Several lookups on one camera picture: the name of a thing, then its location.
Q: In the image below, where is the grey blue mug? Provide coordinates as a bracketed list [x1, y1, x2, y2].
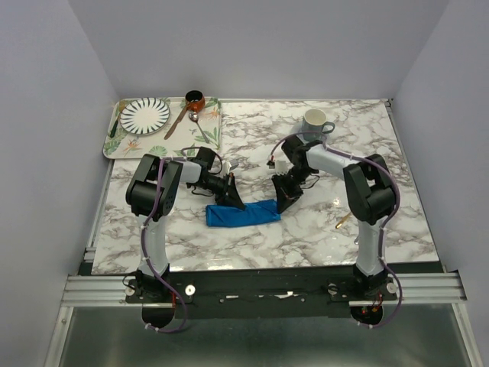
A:
[302, 109, 335, 126]

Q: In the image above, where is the grey blue saucer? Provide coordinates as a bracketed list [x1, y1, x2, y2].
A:
[292, 124, 335, 141]

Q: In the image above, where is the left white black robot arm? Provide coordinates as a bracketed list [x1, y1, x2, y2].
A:
[125, 147, 245, 302]

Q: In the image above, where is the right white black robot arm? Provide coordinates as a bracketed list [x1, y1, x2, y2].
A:
[272, 134, 400, 300]

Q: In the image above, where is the brown ceramic pot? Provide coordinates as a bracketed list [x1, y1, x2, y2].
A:
[185, 90, 206, 113]

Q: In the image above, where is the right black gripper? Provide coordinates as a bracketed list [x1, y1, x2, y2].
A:
[271, 166, 314, 213]

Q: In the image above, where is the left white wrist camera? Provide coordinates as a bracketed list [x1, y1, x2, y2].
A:
[223, 160, 239, 174]

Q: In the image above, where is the striped white blue plate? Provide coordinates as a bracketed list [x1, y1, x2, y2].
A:
[118, 97, 170, 136]

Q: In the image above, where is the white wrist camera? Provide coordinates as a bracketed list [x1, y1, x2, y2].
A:
[267, 159, 288, 175]
[223, 160, 239, 174]

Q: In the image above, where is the blue satin napkin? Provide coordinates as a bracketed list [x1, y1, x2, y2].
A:
[206, 200, 281, 228]

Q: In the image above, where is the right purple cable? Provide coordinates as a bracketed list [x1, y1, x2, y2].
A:
[268, 131, 403, 330]

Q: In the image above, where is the silver spoon on tray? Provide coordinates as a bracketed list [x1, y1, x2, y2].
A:
[189, 111, 210, 144]

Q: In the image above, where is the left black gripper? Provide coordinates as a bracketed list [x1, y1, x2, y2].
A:
[194, 173, 245, 211]

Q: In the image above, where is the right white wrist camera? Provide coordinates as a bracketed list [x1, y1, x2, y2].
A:
[267, 159, 288, 175]

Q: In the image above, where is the floral serving tray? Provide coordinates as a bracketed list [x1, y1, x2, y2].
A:
[102, 97, 222, 160]

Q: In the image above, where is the aluminium frame rail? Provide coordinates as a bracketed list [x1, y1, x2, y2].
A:
[61, 269, 467, 307]

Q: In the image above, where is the gold spoon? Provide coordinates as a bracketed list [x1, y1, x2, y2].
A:
[335, 213, 351, 229]

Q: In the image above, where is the dark green handled utensil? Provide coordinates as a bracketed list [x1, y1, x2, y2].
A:
[108, 112, 119, 138]

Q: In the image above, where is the wooden handled knife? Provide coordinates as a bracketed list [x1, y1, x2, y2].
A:
[164, 105, 188, 140]

